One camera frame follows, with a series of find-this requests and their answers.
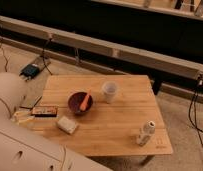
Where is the low wooden table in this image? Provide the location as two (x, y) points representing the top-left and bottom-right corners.
(32, 75), (173, 156)

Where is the long grey rail beam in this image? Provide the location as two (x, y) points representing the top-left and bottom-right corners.
(0, 16), (203, 79)

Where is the black floor cables left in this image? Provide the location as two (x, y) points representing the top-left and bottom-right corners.
(0, 36), (54, 111)

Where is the orange carrot toy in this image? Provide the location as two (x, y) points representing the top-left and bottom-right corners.
(79, 93), (90, 111)

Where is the black cable right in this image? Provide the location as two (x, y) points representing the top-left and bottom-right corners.
(188, 74), (203, 168)

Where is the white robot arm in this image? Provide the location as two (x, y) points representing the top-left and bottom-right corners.
(0, 73), (111, 171)

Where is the white plastic bottle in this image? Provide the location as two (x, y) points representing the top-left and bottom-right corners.
(136, 121), (156, 146)

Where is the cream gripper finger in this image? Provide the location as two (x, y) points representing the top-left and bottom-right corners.
(11, 111), (34, 125)

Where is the dark purple bowl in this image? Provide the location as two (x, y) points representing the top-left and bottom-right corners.
(68, 92), (93, 115)

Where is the white sponge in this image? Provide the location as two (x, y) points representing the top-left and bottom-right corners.
(57, 116), (78, 134)

